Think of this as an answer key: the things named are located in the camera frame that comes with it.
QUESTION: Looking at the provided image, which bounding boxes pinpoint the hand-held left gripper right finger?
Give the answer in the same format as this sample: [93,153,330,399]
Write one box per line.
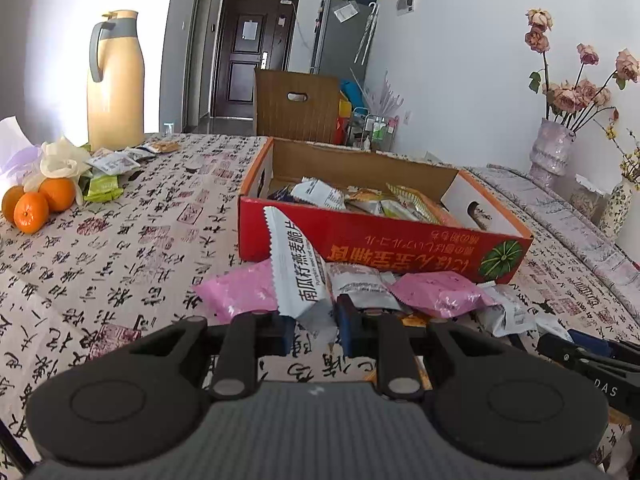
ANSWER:
[335,294,506,402]

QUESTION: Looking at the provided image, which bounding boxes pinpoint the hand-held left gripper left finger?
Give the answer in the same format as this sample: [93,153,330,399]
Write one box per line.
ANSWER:
[127,310,297,402]

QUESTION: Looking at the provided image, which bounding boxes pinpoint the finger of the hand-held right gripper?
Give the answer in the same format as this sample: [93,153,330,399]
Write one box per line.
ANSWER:
[567,329,640,361]
[537,334,640,401]

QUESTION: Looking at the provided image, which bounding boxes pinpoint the grey banded snack packet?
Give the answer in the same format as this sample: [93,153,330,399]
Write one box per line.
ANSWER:
[327,262,402,312]

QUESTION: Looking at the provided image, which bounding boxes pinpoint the white grey snack packet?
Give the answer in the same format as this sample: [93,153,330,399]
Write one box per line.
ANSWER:
[263,206,339,337]

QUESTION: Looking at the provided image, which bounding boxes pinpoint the red cardboard box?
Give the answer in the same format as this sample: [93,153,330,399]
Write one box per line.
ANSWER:
[237,136,535,286]

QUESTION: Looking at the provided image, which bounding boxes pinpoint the pink snack packet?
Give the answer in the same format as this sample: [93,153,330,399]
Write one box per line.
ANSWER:
[389,271,497,319]
[192,262,281,324]

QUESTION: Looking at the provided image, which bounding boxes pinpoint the pile of boxed snacks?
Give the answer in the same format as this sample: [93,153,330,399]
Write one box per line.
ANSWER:
[267,176,464,227]

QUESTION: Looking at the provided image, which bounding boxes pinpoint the small white snack packet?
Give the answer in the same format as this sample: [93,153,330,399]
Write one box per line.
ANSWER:
[534,312,574,342]

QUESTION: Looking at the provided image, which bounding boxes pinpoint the white pictured snack packet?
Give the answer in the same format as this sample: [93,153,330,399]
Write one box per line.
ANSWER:
[476,285,539,339]

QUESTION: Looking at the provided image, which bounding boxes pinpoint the floral patterned vase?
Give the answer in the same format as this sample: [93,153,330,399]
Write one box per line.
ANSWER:
[599,177,635,239]

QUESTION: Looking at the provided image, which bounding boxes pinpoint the clear storage jar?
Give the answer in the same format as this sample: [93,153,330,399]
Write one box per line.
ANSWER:
[570,174,609,222]

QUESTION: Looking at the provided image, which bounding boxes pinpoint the yellow flower branches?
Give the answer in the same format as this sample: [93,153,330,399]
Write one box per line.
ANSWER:
[605,125,640,187]

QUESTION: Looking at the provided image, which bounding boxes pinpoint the pink ribbed vase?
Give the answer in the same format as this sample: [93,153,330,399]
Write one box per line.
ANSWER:
[529,117,576,189]

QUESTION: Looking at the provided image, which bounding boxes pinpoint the wooden chair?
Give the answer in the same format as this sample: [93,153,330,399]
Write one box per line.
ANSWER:
[254,68,342,146]

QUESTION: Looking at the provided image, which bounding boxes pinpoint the white feather grass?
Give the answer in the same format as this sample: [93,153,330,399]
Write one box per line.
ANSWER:
[350,70,407,122]

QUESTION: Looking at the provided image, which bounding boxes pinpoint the blue plastic item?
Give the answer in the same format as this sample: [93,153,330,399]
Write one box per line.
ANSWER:
[341,80,369,112]

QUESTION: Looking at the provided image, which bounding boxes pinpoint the small green packet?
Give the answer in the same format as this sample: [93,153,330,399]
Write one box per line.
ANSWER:
[82,175,125,205]

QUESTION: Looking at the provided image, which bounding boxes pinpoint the dried pink roses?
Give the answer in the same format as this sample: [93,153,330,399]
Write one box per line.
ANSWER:
[524,7,640,129]

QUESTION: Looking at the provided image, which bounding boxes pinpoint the orange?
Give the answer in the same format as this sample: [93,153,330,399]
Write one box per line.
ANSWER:
[14,192,50,235]
[39,177,77,213]
[1,186,26,224]

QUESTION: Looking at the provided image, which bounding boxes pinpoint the dark brown door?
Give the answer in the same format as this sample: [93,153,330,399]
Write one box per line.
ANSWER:
[211,0,296,121]

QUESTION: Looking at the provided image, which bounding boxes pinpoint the grey refrigerator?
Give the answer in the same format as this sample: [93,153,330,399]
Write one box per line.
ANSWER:
[310,0,380,84]

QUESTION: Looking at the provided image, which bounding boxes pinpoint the white umbrella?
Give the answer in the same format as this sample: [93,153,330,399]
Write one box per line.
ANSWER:
[354,2,381,67]

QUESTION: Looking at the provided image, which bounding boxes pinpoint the black rod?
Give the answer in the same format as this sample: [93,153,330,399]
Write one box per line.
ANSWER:
[0,417,32,477]

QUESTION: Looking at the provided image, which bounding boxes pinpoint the cream thermos jug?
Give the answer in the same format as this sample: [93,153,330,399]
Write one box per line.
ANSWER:
[87,10,146,152]

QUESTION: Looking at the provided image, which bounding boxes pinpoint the purple plastic bag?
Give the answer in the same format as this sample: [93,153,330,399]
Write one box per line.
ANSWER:
[0,146,47,192]

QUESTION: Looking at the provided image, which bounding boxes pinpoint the white tissue pack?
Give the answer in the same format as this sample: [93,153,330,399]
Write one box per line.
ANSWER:
[0,116,37,172]

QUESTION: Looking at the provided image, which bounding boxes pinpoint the wire rack with bottles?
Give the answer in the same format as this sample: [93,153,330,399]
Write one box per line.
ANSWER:
[347,110,402,154]

